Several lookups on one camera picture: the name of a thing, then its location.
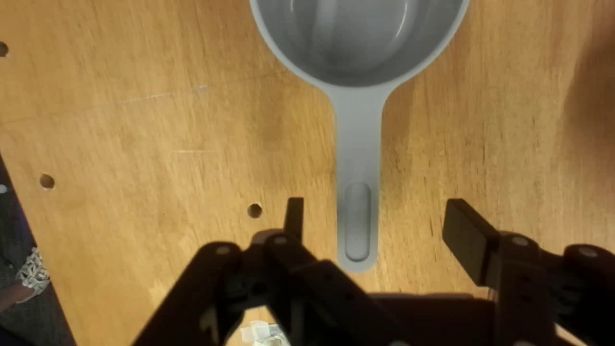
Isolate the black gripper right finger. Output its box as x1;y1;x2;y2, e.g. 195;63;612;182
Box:
443;198;615;346

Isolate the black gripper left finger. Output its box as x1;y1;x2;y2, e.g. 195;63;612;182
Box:
133;198;412;346

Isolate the grey measuring cup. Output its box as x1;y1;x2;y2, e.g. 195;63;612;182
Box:
248;0;471;271

